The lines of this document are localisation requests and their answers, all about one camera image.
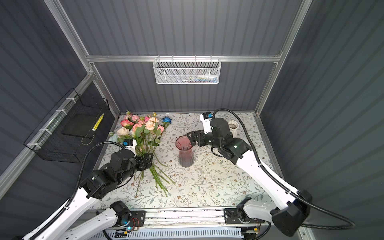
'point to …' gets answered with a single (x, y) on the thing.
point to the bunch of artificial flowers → (145, 132)
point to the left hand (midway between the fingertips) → (147, 155)
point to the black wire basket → (64, 135)
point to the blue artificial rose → (166, 120)
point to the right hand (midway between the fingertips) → (196, 133)
